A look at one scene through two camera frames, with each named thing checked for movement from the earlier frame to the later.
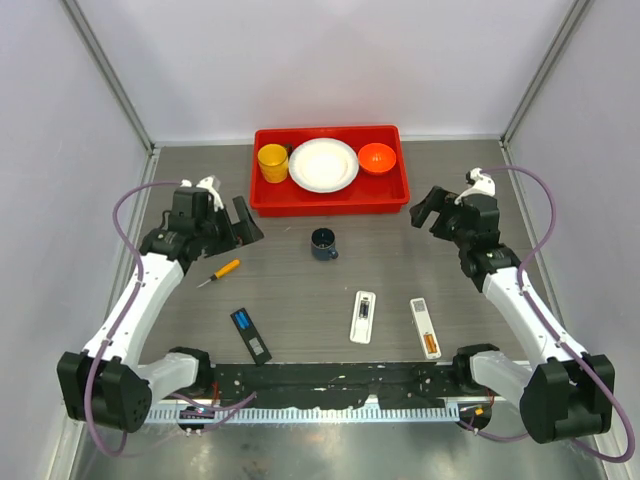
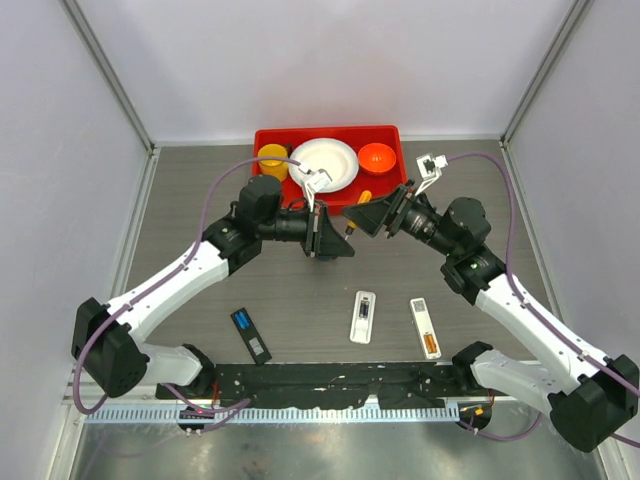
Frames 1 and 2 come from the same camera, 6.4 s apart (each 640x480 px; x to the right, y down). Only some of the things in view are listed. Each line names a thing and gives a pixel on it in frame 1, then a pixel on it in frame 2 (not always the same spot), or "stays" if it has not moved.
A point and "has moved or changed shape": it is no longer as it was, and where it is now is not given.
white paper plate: (324, 165) stays
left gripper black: (244, 231) -> (321, 238)
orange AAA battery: (430, 343) stays
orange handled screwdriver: (227, 268) has moved or changed shape
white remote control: (362, 321) stays
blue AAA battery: (243, 320) stays
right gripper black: (421, 212) -> (390, 211)
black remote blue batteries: (250, 336) stays
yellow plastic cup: (273, 160) stays
